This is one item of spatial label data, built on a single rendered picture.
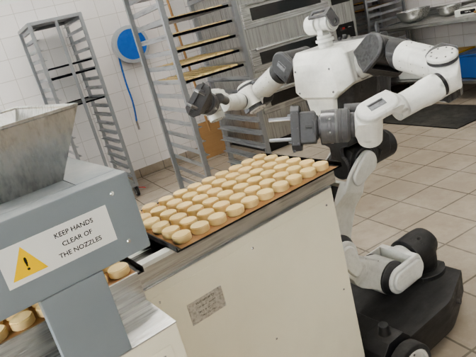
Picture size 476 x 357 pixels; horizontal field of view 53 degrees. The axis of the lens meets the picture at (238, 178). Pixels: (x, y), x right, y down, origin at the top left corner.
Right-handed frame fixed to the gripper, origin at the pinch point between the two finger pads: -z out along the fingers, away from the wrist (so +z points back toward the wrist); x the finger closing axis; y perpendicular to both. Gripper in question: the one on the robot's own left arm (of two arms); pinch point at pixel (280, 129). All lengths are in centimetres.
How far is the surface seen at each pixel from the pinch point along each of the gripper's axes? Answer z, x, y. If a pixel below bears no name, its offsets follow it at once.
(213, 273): -19.0, -37.2, 7.0
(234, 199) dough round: -15.1, -18.7, -4.7
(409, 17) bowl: 82, 144, -473
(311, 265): 4.0, -41.9, -21.1
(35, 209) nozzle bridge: -34, -14, 58
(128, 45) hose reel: -215, 119, -347
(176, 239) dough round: -25.5, -26.6, 15.3
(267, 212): -6.3, -23.2, -7.4
